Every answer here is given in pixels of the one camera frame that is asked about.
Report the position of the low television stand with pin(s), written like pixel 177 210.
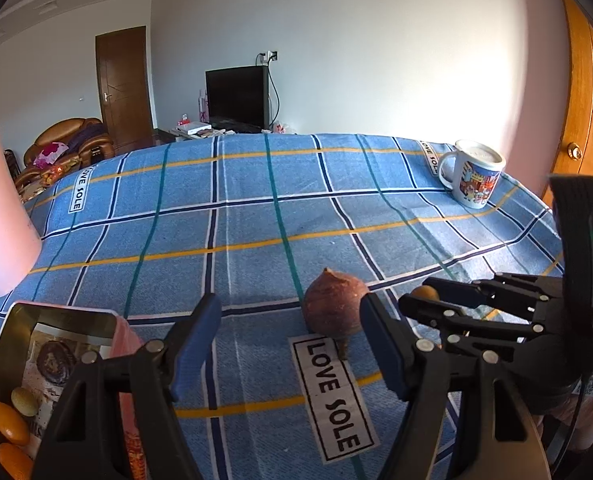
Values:
pixel 169 136

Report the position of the small yellow-brown longan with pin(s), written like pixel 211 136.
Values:
pixel 425 291
pixel 24 401

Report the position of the pink electric kettle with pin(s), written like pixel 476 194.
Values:
pixel 1 220

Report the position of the printed paper leaflet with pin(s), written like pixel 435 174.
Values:
pixel 96 347

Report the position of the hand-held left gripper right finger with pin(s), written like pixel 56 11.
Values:
pixel 384 355

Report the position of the blue plaid tablecloth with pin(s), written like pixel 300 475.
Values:
pixel 251 210

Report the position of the pink metal tin box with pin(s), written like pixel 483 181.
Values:
pixel 66 321

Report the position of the white flat box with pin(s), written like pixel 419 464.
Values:
pixel 195 128

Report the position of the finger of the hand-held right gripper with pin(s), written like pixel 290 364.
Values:
pixel 456 322
pixel 506 292

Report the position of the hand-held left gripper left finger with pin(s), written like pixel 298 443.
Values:
pixel 196 355

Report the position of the orange wooden door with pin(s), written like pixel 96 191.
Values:
pixel 586 110

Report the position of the white printed mug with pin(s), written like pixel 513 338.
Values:
pixel 474 180

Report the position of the dark brown wooden door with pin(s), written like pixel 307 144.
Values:
pixel 124 90

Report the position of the white wall socket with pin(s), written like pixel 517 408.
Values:
pixel 272 55

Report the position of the brown round fruit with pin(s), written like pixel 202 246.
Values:
pixel 331 305

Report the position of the floral cushion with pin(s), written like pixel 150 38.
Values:
pixel 51 154

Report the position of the brown leather armchair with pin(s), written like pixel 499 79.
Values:
pixel 84 135

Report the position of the black television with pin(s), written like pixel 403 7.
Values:
pixel 236 97

